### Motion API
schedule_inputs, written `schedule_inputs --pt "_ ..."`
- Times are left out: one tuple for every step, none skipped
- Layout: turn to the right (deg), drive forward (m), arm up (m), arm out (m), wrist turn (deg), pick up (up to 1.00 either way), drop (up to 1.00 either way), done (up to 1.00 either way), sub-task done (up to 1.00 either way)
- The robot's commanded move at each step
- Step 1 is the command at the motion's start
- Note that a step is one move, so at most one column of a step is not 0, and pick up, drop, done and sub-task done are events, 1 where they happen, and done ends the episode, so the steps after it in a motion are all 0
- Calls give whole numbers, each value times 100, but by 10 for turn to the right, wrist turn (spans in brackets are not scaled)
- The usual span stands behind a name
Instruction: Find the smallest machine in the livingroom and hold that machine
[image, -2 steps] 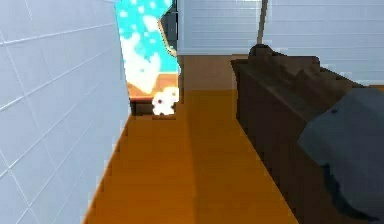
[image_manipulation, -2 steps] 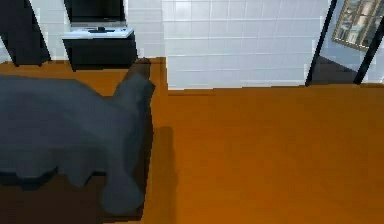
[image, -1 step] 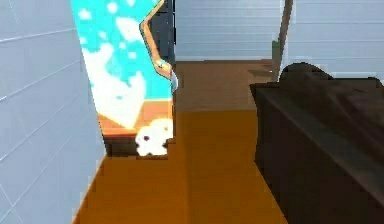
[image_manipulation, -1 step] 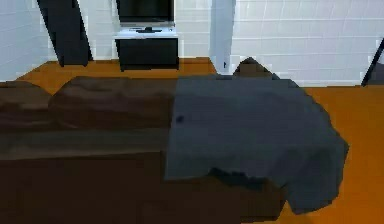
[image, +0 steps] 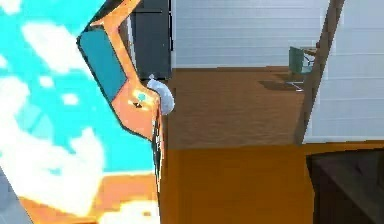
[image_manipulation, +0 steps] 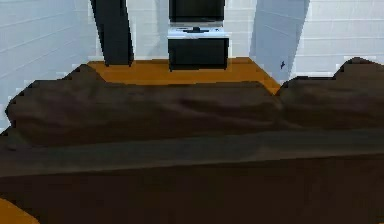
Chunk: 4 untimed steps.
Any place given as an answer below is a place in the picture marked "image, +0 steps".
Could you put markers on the dark grey cupboard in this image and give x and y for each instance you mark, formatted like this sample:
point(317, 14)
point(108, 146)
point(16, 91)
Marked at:
point(152, 40)

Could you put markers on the green chair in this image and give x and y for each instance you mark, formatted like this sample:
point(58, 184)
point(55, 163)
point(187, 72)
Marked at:
point(298, 63)

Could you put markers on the brown wooden table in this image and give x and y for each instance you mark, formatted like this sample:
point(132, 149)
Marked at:
point(310, 51)

